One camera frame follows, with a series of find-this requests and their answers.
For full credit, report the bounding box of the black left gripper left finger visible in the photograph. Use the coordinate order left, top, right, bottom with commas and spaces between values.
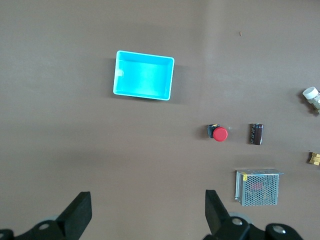
0, 191, 93, 240

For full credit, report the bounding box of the metal valve with white caps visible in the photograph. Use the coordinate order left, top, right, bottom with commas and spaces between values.
301, 86, 320, 115

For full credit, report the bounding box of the brass valve with red handle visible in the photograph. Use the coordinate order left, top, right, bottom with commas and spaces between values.
306, 151, 320, 166

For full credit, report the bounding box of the dark brown cylindrical capacitor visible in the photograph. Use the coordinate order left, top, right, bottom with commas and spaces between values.
248, 122, 265, 146

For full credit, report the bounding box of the red mushroom push button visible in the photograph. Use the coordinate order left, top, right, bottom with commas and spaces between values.
206, 123, 229, 142

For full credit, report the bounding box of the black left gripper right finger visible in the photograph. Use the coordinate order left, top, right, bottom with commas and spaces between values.
204, 189, 305, 240

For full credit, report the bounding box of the silver mesh power supply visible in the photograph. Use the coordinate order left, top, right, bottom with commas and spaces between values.
234, 168, 285, 207

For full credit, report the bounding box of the light blue plastic box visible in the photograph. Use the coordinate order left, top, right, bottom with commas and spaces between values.
111, 49, 175, 102

